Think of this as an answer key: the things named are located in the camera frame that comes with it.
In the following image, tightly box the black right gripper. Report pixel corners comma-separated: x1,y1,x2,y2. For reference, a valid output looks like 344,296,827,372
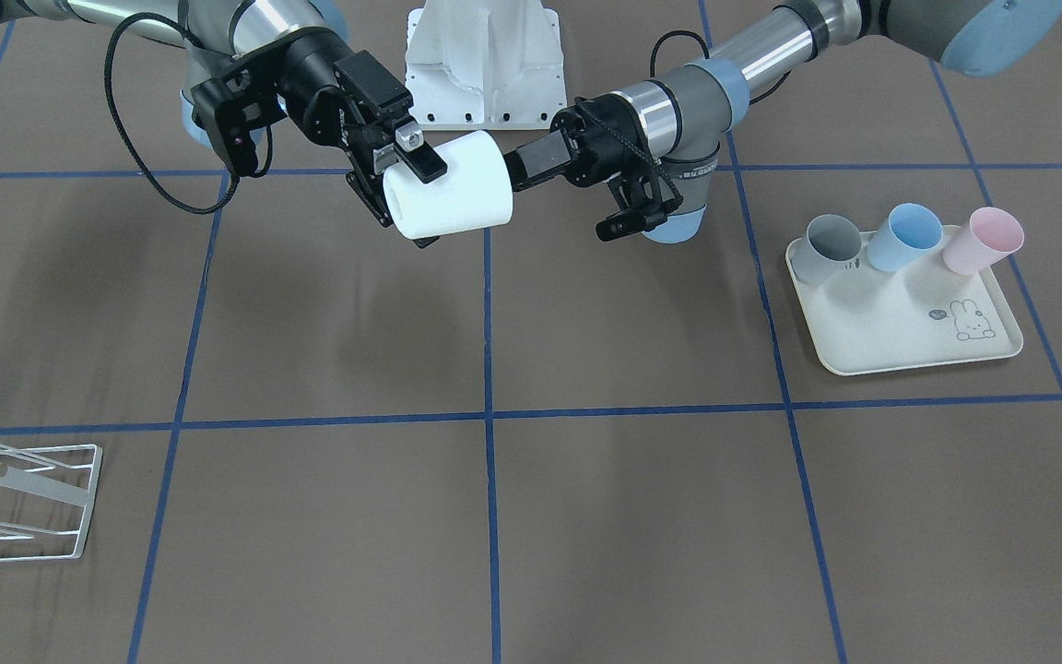
191,27,448,249

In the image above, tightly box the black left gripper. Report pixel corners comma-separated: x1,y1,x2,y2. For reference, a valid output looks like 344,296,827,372
504,93,684,243

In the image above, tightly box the white cup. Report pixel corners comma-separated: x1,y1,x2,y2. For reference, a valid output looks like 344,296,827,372
383,130,513,240

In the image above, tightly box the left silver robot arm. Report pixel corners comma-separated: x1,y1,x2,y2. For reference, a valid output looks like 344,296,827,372
504,1,1062,243

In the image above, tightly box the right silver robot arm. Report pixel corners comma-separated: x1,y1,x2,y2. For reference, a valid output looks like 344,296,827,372
0,1,447,227

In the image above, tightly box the grey cup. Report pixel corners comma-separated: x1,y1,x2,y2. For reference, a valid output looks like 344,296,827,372
789,214,863,283

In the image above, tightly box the blue cup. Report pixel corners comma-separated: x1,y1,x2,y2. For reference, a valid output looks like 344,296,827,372
867,203,943,273

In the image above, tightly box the pink cup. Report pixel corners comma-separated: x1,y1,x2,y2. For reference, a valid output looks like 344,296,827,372
941,207,1027,276

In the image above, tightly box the cream serving tray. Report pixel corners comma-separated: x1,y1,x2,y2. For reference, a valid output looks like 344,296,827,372
791,224,1024,375

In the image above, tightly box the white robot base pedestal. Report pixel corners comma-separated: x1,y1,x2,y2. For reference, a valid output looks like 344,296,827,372
405,1,568,131

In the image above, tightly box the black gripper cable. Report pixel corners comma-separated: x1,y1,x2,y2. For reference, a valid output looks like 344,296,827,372
104,11,274,216

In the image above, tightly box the white wire cup rack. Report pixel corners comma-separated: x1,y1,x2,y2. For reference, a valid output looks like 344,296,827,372
0,443,104,563

